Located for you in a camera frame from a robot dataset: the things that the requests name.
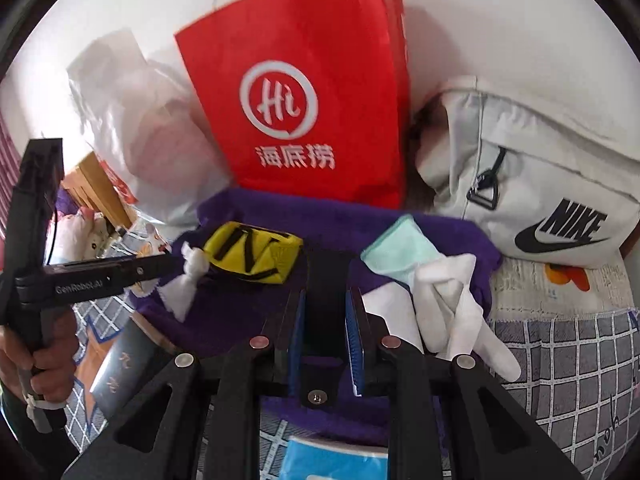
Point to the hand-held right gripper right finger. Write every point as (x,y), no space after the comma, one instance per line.
(352,335)

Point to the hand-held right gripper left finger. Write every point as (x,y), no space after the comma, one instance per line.
(299,330)

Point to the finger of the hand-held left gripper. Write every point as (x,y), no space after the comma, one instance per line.
(155,267)

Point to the white knotted cloth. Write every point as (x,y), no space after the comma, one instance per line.
(182,295)

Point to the black strip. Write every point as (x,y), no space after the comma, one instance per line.
(327,285)

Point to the purple fabric storage tray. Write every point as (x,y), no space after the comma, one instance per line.
(240,305)

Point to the yellow pouch with black stripes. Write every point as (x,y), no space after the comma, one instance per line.
(225,245)

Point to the light green cloth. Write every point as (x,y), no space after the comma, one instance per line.
(400,250)

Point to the white cotton gloves pair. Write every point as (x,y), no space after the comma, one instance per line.
(450,285)

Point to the blue tissue pack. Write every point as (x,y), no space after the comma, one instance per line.
(330,460)

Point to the person's left hand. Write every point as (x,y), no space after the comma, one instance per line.
(57,355)

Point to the wooden headboard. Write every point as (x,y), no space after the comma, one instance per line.
(90,180)

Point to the striped maroon curtain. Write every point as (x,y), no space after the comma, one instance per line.
(7,160)

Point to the dark tea tin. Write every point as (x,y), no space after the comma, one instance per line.
(125,365)

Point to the white plastic shopping bag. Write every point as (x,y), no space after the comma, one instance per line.
(150,125)

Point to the grey plaid blanket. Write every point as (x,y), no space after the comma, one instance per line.
(550,360)

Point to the red paper bag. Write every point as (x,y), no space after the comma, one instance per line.
(300,60)

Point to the grey waist bag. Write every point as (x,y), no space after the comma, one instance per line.
(550,160)

